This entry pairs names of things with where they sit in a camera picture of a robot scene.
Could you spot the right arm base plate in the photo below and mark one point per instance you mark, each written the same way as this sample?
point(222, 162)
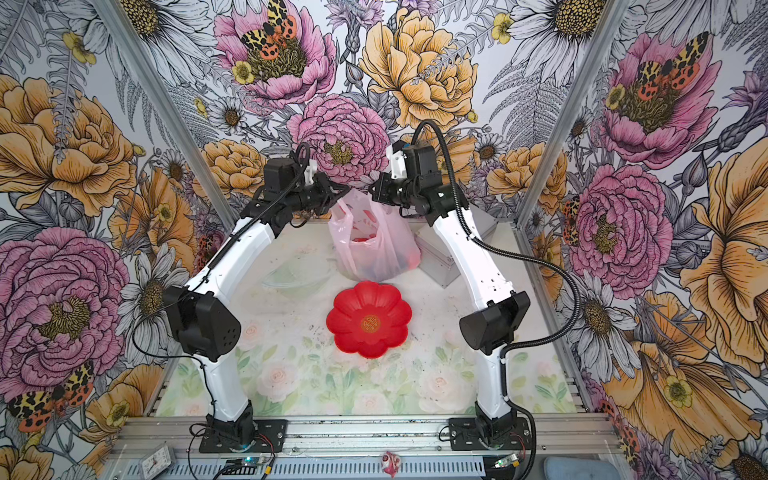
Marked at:
point(508, 433)

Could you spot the pink plastic bag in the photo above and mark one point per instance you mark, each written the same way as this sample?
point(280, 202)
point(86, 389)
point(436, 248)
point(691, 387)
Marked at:
point(371, 241)

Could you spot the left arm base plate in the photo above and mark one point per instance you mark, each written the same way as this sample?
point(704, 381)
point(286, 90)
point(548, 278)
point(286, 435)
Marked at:
point(268, 437)

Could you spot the silver metal box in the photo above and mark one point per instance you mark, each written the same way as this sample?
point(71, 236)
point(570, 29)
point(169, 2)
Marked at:
point(436, 260)

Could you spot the small pink red object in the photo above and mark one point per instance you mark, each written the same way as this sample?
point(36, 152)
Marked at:
point(390, 464)

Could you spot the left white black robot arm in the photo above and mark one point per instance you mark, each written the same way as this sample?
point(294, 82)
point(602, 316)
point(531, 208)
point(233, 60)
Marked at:
point(201, 313)

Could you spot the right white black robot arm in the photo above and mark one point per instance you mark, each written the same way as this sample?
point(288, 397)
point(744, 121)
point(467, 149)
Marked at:
point(497, 308)

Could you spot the green circuit board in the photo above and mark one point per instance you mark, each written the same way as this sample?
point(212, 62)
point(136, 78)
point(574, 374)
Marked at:
point(509, 461)

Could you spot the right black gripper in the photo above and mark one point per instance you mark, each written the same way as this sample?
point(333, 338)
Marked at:
point(381, 195)

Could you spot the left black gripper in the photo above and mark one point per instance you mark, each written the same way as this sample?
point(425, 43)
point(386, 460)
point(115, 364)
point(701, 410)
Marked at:
point(328, 195)

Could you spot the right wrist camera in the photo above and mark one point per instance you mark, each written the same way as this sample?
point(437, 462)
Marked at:
point(414, 162)

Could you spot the aluminium front rail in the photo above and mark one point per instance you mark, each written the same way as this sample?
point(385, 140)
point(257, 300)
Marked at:
point(351, 436)

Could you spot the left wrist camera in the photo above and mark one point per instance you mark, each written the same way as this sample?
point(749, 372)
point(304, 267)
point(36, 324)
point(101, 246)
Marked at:
point(287, 174)

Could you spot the small white clock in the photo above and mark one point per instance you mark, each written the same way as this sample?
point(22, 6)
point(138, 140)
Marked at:
point(157, 462)

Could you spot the red flower-shaped plate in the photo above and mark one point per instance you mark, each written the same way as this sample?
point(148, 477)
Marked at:
point(369, 319)

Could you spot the blue grey cloth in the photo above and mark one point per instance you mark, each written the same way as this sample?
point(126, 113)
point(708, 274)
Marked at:
point(564, 468)

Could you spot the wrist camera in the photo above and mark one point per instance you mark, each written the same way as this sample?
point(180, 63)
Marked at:
point(287, 174)
point(414, 162)

